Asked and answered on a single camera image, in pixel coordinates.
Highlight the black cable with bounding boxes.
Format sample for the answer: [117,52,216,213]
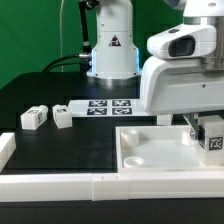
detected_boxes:
[41,0,93,73]

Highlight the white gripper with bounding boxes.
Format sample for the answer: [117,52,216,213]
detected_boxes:
[140,24,224,148]

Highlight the white square table top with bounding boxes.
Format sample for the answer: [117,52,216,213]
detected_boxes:
[115,124,224,174]

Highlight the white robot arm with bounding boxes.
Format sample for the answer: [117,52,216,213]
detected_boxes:
[79,0,224,140]

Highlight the grey thin cable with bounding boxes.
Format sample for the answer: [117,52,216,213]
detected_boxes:
[59,0,66,73]

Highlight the white U-shaped fence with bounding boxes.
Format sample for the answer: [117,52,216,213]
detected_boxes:
[0,133,224,202]

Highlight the white sheet with markers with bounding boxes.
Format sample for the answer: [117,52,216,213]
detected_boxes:
[68,99,147,117]

